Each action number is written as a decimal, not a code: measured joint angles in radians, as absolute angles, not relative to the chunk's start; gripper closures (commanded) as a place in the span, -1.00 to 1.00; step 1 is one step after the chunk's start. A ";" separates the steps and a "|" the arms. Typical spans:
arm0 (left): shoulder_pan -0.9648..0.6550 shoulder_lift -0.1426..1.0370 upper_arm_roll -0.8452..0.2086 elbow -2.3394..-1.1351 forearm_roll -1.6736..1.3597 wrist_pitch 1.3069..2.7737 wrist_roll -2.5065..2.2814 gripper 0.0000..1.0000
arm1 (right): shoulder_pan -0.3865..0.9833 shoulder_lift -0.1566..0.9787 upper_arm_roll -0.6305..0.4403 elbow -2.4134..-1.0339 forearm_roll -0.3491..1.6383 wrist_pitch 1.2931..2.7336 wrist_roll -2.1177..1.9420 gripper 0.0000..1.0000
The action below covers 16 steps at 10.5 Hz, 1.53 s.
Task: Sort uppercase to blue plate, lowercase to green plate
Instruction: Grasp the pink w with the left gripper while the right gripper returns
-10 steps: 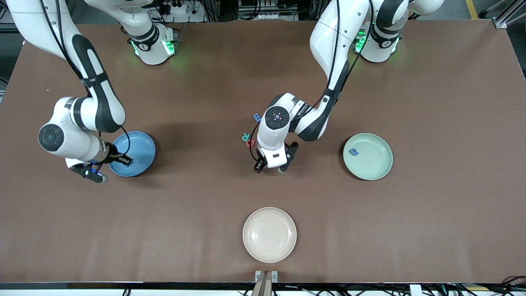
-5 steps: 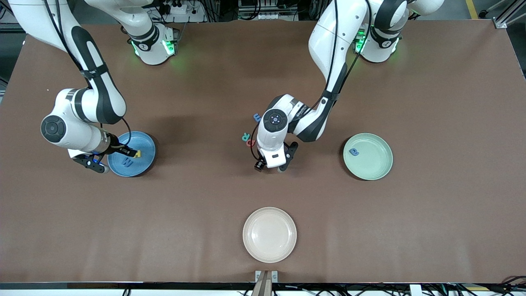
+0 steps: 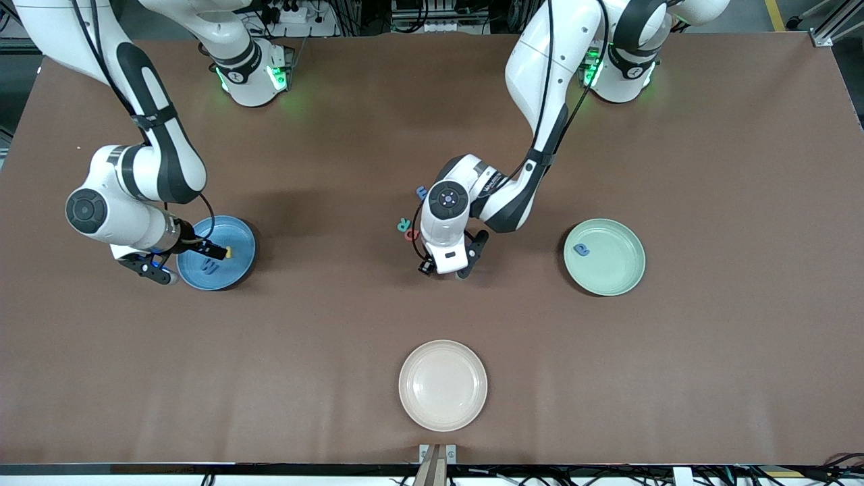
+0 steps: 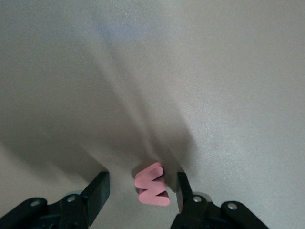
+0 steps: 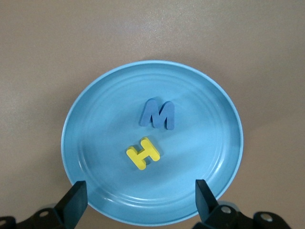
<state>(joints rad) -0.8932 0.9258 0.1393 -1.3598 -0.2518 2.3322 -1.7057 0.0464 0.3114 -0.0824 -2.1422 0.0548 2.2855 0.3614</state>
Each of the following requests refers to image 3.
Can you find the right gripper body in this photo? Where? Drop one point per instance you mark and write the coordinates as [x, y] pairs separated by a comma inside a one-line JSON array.
[[192, 242]]

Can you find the blue uppercase letter M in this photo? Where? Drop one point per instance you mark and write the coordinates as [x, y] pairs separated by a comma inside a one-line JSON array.
[[210, 268]]

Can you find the teal uppercase letter R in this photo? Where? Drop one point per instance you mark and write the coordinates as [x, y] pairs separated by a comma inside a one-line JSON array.
[[401, 222]]

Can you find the blue lowercase letter e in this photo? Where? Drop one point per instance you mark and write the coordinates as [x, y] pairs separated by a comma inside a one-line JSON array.
[[420, 193]]

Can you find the blue lowercase letter a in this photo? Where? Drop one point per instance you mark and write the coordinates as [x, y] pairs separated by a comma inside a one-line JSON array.
[[581, 250]]

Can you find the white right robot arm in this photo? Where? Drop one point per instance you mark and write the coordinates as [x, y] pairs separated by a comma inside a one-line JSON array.
[[128, 223]]

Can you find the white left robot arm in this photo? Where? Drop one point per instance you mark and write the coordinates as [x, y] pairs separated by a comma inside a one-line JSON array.
[[540, 67]]

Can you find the blue plate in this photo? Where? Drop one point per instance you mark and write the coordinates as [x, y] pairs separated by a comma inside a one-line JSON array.
[[236, 273]]

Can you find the beige plate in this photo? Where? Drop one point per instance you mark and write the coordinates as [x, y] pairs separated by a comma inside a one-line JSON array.
[[442, 385]]

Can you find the green plate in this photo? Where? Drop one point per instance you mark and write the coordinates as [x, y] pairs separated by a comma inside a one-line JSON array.
[[614, 266]]

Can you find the background electronics rack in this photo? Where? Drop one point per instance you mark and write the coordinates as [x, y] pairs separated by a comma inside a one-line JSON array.
[[425, 13]]

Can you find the white power strip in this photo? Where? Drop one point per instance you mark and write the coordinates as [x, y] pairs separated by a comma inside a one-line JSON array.
[[297, 15]]

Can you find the metal bracket at table edge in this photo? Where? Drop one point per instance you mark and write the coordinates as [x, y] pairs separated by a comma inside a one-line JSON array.
[[437, 466]]

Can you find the aluminium frame profile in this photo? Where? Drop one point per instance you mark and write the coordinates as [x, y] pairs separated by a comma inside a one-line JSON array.
[[822, 39]]

